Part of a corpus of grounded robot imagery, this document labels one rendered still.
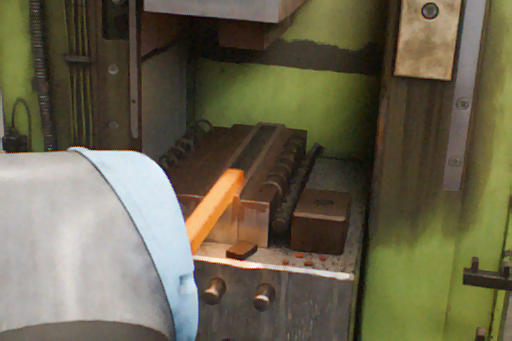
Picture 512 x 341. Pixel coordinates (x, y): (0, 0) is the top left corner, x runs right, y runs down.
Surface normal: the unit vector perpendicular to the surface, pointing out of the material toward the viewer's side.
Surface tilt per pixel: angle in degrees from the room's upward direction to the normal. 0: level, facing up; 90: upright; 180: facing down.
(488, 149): 90
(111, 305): 46
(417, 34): 90
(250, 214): 90
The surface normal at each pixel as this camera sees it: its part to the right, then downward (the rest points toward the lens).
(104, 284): 0.61, -0.51
